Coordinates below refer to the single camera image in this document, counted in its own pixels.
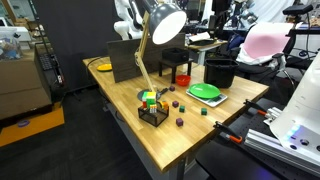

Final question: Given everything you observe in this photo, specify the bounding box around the green plastic plate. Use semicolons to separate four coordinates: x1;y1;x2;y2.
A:
188;82;222;100

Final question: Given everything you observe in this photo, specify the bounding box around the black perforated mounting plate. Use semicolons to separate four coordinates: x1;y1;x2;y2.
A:
194;96;320;180

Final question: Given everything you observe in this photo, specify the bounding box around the multicoloured puzzle cube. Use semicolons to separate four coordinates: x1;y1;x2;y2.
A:
141;91;158;110

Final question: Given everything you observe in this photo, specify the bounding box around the grey round base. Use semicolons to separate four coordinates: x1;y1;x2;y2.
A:
136;87;170;103

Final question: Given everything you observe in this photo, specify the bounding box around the small white-faced puzzle cube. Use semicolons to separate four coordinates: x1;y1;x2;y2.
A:
148;103;158;115

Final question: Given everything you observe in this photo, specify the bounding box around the dark wooden stool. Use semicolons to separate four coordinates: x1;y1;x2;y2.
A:
157;58;195;84

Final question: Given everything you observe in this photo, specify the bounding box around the black square box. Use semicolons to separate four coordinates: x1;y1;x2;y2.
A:
161;47;190;64

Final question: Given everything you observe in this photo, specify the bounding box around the dark wooden board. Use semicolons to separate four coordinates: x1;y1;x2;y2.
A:
106;32;187;84

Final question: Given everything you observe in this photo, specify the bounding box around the white kitchen scale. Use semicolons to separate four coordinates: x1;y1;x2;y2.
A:
185;87;229;108

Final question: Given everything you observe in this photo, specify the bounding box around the yellow round disc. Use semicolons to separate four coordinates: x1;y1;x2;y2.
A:
96;63;114;73

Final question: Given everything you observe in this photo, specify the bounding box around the black plastic bin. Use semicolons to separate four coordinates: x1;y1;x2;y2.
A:
203;58;240;89

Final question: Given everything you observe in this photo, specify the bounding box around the light wooden desk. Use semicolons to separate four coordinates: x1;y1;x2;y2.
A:
185;37;230;66

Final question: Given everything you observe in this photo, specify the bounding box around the white paper sheet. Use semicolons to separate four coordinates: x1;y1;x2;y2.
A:
188;31;212;43

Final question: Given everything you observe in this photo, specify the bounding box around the grey table leg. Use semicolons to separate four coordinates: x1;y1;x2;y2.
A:
167;157;188;180

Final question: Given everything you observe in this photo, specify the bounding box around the orange and black clamp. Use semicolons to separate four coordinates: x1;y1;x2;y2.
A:
243;98;270;117
213;120;244;145

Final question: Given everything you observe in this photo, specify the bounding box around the blue bag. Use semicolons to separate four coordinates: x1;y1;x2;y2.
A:
227;33;247;52

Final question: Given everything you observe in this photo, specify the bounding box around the black office chair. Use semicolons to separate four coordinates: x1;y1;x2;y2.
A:
229;31;303;88

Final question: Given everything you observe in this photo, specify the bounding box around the black curtain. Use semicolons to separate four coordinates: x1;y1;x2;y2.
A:
31;0;122;92

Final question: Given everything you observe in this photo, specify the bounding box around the black keypad device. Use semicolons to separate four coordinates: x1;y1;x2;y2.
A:
34;42;67;102

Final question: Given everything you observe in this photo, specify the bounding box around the pink sheet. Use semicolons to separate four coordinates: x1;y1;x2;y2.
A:
237;21;296;65

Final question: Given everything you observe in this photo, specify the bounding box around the yellow wooden platform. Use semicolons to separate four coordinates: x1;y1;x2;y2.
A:
0;105;66;148

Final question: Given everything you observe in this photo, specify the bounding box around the brown cardboard box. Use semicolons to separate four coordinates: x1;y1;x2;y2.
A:
0;49;54;122

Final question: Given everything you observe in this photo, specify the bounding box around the purple disc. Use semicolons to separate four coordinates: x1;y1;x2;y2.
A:
16;119;31;129

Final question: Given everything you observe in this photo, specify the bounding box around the white rounded object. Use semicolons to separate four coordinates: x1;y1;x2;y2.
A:
269;49;320;158

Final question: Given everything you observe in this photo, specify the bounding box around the white storage box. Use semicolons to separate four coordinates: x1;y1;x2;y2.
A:
0;25;33;43

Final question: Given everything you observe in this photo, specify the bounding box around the clear bin with clutter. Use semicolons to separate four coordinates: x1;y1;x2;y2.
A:
0;36;24;62

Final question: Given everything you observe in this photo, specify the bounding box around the black wire basket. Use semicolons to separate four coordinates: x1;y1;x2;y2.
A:
137;104;170;128

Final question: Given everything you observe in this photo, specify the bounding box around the grey cable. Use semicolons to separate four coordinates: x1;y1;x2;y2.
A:
86;56;111;69

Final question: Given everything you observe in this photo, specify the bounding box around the silver aluminium bracket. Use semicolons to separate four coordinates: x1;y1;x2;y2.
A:
264;106;285;127

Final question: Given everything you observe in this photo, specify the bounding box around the silver aluminium extrusion rail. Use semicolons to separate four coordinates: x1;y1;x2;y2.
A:
244;128;320;178

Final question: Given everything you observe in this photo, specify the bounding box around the black camera on pole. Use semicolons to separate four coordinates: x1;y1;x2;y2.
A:
282;3;315;58

